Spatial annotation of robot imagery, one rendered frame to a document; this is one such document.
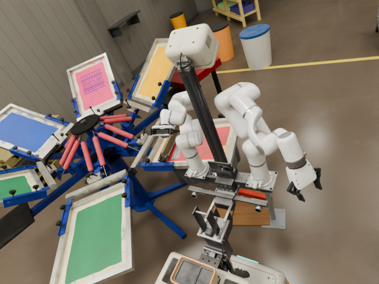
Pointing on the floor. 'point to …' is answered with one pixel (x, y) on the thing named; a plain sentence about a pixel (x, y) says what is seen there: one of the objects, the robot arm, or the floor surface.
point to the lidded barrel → (257, 46)
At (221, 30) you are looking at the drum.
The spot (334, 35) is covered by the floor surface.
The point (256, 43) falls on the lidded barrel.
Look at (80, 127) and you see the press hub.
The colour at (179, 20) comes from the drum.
